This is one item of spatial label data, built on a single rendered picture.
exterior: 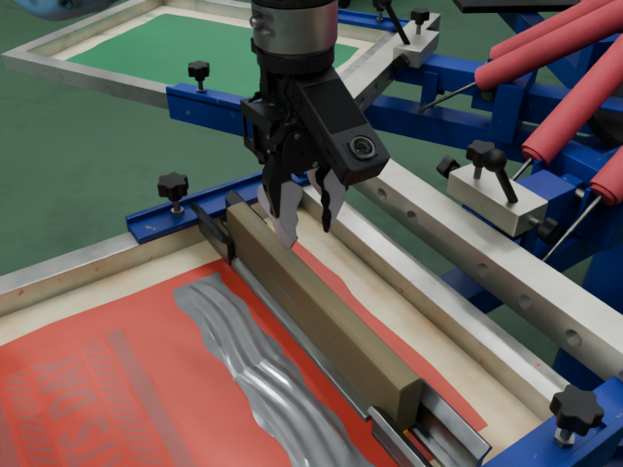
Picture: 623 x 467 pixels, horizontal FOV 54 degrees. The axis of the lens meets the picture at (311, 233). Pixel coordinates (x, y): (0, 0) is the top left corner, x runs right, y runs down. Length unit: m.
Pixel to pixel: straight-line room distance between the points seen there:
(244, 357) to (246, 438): 0.11
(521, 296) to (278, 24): 0.44
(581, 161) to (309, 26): 0.58
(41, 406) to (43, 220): 2.07
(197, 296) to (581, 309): 0.47
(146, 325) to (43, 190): 2.23
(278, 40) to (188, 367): 0.40
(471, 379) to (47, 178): 2.58
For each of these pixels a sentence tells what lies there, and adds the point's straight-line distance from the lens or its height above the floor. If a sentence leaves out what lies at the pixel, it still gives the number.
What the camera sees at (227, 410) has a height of 0.95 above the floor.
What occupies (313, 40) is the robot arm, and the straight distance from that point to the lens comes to 0.54.
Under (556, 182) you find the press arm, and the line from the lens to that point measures 0.96.
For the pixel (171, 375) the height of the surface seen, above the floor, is 0.95.
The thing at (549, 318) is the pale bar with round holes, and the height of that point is 1.02.
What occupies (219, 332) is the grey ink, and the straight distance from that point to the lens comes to 0.78.
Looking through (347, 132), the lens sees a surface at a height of 1.27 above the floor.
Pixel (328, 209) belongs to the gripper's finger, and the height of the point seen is 1.15.
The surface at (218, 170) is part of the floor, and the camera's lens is 2.93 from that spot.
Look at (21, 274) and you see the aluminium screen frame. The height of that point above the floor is 0.99.
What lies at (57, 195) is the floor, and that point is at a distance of 2.94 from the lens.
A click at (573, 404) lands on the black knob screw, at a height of 1.06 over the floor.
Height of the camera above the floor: 1.52
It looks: 38 degrees down
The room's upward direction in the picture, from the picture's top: straight up
